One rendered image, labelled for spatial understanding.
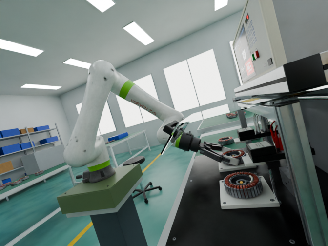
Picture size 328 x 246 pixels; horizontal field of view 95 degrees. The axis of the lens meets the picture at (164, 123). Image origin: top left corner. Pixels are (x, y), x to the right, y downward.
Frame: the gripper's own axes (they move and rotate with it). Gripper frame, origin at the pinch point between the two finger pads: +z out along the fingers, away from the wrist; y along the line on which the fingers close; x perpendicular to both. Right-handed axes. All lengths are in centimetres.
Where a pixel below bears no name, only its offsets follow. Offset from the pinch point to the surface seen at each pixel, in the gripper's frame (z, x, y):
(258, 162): 2.6, -10.0, -26.9
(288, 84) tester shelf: -3, -30, -46
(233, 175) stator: -1.5, -0.5, -21.2
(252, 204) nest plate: 3.3, 0.8, -31.6
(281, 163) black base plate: 16.4, -5.5, -5.7
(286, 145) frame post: 0.4, -20.3, -43.3
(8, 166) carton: -537, 296, 150
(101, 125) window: -457, 195, 427
